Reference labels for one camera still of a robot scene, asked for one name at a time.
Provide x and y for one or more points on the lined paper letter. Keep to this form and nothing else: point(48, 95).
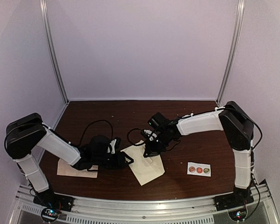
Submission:
point(136, 145)

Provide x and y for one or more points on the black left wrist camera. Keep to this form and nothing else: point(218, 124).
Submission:
point(114, 144)

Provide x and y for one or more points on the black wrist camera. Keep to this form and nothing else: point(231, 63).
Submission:
point(114, 144)
point(148, 134)

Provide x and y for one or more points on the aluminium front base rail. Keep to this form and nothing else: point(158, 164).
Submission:
point(199, 210)

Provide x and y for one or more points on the aluminium corner post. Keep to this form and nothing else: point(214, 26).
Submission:
point(234, 43)
point(51, 48)

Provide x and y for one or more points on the cream paper envelope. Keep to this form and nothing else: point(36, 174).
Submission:
point(144, 169)

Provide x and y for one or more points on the left aluminium corner post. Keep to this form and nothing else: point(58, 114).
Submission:
point(51, 48)

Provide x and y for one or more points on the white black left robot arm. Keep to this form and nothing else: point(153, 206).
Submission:
point(30, 132)

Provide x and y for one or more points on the right aluminium corner post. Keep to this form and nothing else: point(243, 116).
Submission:
point(234, 43)

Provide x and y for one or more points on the sticker sheet with three seals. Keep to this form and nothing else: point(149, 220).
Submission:
point(198, 169)

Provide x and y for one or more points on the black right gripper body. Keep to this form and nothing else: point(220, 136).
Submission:
point(159, 146)

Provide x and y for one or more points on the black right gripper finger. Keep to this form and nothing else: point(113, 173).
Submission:
point(154, 154)
point(147, 149)

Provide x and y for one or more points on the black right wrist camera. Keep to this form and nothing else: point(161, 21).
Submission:
point(148, 134)

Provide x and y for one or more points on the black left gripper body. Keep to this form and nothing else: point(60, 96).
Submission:
point(112, 164)

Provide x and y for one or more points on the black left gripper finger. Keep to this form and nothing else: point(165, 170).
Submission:
point(124, 164)
point(126, 158)

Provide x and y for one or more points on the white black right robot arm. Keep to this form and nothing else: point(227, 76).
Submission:
point(231, 120)

